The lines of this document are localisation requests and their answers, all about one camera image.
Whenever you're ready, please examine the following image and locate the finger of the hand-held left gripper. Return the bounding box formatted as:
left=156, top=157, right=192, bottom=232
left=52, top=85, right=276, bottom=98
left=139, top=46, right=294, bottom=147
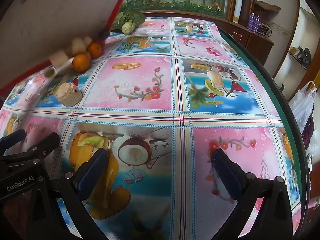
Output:
left=0, top=129, right=27, bottom=153
left=15, top=132, right=60, bottom=162

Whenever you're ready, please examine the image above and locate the red rimmed white tray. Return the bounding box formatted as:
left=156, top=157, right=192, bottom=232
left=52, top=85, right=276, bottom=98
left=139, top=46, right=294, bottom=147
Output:
left=0, top=0, right=135, bottom=95

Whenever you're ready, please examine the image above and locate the pink blue printed tablecloth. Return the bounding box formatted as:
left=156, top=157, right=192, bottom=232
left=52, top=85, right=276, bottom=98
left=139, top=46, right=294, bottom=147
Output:
left=0, top=16, right=303, bottom=240

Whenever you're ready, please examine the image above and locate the purple cloth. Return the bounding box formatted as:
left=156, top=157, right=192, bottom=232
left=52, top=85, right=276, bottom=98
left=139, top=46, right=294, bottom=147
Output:
left=301, top=115, right=317, bottom=145

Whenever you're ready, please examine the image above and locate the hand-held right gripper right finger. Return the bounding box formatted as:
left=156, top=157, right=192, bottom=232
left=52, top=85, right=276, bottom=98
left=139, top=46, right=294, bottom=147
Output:
left=211, top=148, right=293, bottom=240

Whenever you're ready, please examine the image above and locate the brown woven basket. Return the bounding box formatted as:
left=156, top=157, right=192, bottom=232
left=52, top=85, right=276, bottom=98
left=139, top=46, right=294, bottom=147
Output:
left=254, top=0, right=281, bottom=13

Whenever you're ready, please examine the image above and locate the wire basket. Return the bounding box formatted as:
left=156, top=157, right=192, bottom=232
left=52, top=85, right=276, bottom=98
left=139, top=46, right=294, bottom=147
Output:
left=258, top=21, right=273, bottom=37

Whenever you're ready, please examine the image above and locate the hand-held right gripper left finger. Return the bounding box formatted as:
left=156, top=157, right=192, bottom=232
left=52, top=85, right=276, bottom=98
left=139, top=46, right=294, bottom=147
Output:
left=27, top=148, right=110, bottom=240

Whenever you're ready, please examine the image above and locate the artificial flower garland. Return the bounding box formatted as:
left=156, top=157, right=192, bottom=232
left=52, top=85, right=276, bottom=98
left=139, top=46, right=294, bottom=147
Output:
left=121, top=0, right=223, bottom=12

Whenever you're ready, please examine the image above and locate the large peeled sugarcane piece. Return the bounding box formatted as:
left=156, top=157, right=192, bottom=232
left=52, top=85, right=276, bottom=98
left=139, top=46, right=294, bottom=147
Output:
left=55, top=82, right=83, bottom=107

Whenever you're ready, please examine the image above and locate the green bok choy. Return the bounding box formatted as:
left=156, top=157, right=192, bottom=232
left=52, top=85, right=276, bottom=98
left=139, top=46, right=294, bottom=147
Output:
left=111, top=8, right=146, bottom=35

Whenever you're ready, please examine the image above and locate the white panel yellow stripe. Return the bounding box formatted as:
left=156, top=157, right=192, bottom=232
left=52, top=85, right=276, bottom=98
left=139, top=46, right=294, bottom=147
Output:
left=232, top=0, right=248, bottom=23

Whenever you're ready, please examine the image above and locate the orange mandarin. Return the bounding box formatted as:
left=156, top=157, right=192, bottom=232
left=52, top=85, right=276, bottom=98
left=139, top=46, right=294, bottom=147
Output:
left=87, top=42, right=103, bottom=58
left=72, top=53, right=90, bottom=72

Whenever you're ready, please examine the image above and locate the white plastic bag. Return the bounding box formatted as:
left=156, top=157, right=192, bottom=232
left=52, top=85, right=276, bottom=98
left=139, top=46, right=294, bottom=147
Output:
left=289, top=81, right=318, bottom=133

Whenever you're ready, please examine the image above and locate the dark grey bundle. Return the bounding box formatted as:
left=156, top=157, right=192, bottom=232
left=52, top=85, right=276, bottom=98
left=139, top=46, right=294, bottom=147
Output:
left=290, top=46, right=312, bottom=68

